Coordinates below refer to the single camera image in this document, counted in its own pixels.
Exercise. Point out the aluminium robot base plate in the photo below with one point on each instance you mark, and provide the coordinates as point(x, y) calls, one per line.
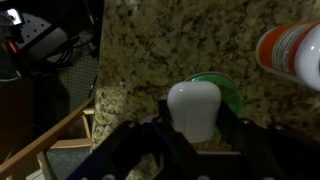
point(34, 36)

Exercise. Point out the wooden chair with green seat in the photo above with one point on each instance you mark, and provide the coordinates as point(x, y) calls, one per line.
point(19, 165)

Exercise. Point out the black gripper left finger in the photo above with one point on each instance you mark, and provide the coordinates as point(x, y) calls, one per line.
point(122, 150)

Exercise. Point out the green lid with white case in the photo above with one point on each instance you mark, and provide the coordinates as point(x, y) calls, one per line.
point(195, 102)

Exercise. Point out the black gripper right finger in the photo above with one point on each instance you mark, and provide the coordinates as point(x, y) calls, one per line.
point(278, 152)

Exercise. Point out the orange label pill bottle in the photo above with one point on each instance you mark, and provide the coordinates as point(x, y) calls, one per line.
point(293, 52)

